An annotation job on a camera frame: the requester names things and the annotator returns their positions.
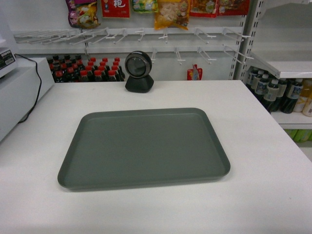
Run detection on grey rectangular serving tray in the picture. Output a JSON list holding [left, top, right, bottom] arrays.
[[58, 108, 231, 191]]

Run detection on white checkout counter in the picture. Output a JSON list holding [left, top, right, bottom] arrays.
[[0, 80, 312, 234]]

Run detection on black round barcode scanner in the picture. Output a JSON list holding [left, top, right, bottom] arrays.
[[125, 51, 154, 93]]

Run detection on small red packet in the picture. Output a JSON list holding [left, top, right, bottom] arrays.
[[187, 64, 203, 80]]

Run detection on red capped soy sauce bottles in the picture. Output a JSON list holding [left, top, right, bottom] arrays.
[[47, 54, 125, 83]]

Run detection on yellow snack bag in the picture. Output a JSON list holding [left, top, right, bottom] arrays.
[[154, 0, 191, 30]]

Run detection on white peg hook rack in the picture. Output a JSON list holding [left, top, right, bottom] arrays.
[[13, 26, 249, 63]]

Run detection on green snack bag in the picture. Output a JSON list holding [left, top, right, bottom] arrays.
[[131, 0, 158, 13]]

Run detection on dark bottle white label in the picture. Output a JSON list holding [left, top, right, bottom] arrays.
[[261, 79, 279, 113]]

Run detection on red snack bag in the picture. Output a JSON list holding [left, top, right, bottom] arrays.
[[101, 0, 130, 19]]

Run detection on red hanging snack bags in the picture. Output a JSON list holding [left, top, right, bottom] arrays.
[[190, 0, 250, 18]]

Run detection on purple snack bag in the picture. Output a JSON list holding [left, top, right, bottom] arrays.
[[65, 0, 100, 29]]

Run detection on white cash register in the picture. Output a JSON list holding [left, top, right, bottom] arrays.
[[0, 35, 54, 140]]

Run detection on white metal shelf unit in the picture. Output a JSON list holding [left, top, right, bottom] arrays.
[[233, 0, 312, 148]]

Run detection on white labelled drink bottle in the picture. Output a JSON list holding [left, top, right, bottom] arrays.
[[302, 93, 312, 117]]

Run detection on black power cable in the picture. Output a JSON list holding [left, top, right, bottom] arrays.
[[15, 54, 42, 123]]

